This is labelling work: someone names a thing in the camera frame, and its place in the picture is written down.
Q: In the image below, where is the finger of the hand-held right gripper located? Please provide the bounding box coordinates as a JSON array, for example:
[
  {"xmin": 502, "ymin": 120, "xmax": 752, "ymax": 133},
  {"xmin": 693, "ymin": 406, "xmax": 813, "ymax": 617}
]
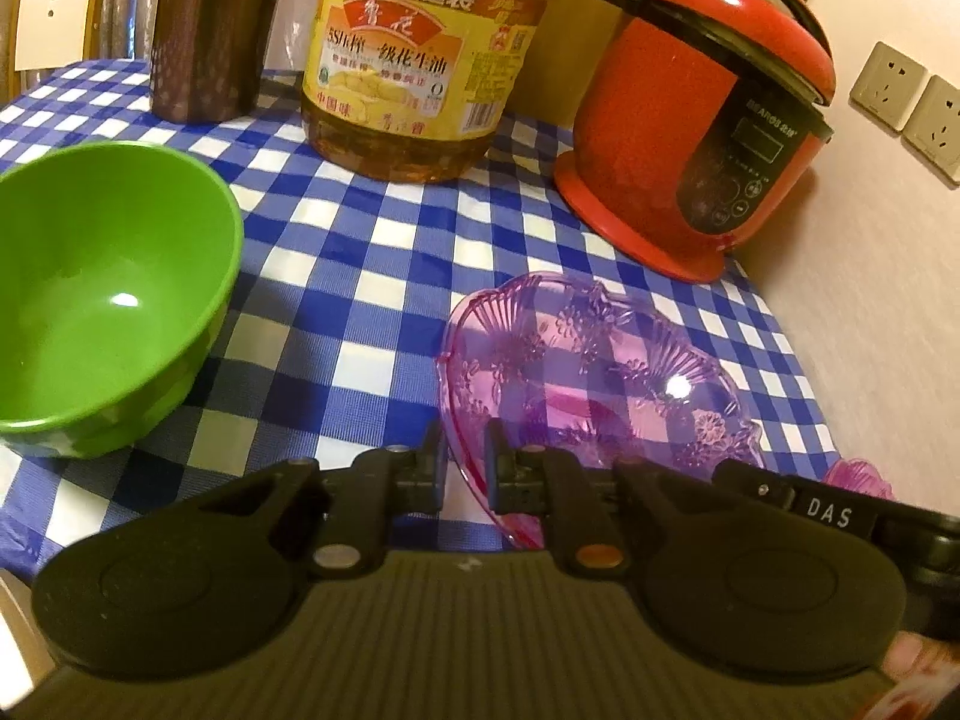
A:
[{"xmin": 715, "ymin": 456, "xmax": 797, "ymax": 517}]

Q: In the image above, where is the large cooking oil bottle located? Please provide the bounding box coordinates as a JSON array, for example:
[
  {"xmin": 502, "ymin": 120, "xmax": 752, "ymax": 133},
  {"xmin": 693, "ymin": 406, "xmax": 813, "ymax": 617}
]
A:
[{"xmin": 301, "ymin": 0, "xmax": 552, "ymax": 185}]

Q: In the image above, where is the green plastic bowl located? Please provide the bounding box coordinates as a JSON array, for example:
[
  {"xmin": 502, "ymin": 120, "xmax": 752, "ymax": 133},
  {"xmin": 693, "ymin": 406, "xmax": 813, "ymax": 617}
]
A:
[{"xmin": 0, "ymin": 141, "xmax": 245, "ymax": 460}]

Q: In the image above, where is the beige wall socket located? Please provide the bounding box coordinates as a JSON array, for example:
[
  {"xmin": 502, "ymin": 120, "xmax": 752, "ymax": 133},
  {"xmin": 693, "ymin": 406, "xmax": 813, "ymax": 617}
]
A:
[
  {"xmin": 902, "ymin": 75, "xmax": 960, "ymax": 185},
  {"xmin": 850, "ymin": 41, "xmax": 929, "ymax": 134}
]

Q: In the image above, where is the red electric rice cooker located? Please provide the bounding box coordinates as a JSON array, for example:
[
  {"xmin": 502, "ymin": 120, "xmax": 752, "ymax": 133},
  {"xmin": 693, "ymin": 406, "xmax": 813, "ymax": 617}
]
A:
[{"xmin": 553, "ymin": 0, "xmax": 837, "ymax": 284}]

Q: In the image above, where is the large purple transparent plate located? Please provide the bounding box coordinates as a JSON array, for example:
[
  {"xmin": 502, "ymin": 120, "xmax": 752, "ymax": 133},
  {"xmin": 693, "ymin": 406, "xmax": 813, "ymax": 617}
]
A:
[{"xmin": 439, "ymin": 271, "xmax": 764, "ymax": 550}]

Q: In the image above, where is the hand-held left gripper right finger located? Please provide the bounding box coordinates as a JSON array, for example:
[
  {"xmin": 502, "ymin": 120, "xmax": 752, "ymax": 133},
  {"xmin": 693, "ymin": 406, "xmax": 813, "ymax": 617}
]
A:
[{"xmin": 483, "ymin": 420, "xmax": 788, "ymax": 571}]

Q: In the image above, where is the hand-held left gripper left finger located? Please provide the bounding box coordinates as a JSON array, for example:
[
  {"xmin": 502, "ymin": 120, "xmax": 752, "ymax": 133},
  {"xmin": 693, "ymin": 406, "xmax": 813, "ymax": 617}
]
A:
[{"xmin": 193, "ymin": 420, "xmax": 451, "ymax": 569}]

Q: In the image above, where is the white cutout wooden board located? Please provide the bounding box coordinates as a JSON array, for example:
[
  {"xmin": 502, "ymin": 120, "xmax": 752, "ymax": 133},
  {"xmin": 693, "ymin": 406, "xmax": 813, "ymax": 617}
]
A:
[{"xmin": 13, "ymin": 0, "xmax": 102, "ymax": 70}]

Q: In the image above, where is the blue white checkered tablecloth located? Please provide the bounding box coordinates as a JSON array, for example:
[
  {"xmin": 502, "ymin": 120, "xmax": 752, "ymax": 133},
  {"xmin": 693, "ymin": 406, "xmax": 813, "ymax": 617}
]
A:
[{"xmin": 0, "ymin": 58, "xmax": 845, "ymax": 578}]

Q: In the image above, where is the small purple transparent plate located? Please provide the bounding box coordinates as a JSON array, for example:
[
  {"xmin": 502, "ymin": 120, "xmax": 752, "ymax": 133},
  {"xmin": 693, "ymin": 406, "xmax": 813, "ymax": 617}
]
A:
[{"xmin": 823, "ymin": 457, "xmax": 895, "ymax": 502}]

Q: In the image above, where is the brown metal canister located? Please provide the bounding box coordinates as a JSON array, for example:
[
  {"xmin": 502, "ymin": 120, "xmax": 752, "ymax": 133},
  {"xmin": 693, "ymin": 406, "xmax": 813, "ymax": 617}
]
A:
[{"xmin": 148, "ymin": 0, "xmax": 290, "ymax": 125}]

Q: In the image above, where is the person's right hand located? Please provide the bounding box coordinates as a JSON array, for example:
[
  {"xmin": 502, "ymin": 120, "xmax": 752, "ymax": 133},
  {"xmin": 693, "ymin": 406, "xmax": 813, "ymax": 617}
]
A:
[{"xmin": 879, "ymin": 630, "xmax": 960, "ymax": 720}]

